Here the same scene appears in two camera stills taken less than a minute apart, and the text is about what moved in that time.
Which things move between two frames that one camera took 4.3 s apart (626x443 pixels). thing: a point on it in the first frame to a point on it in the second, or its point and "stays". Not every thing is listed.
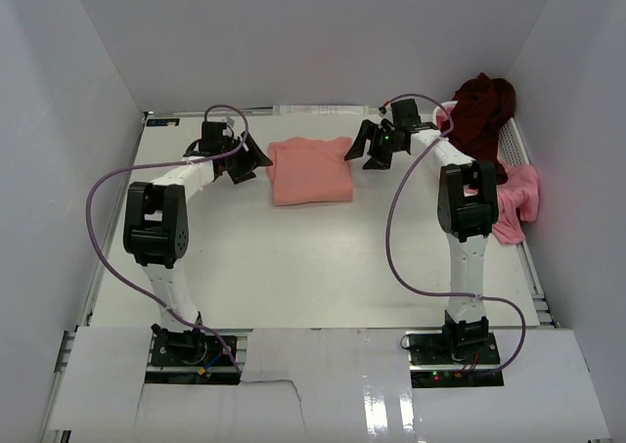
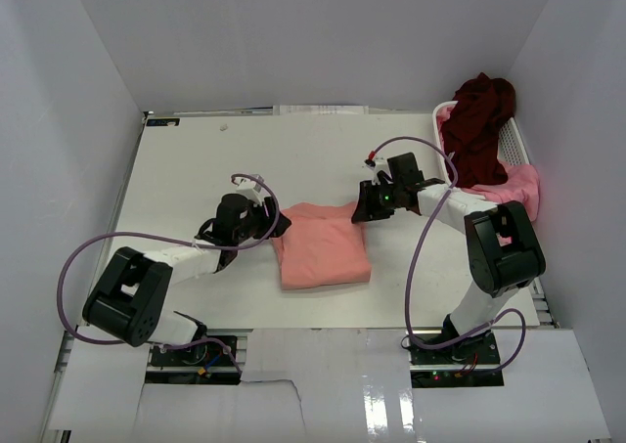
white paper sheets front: x=325 y=385 stays
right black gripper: x=379 y=160 to x=367 y=208
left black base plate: x=192 y=357 stays
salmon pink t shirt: x=305 y=170 to x=323 y=247
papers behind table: x=320 y=110 stays
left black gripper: x=251 y=158 to x=267 y=222
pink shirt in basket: x=519 y=192 stays
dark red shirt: x=481 y=108 stays
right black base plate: x=435 y=363 stays
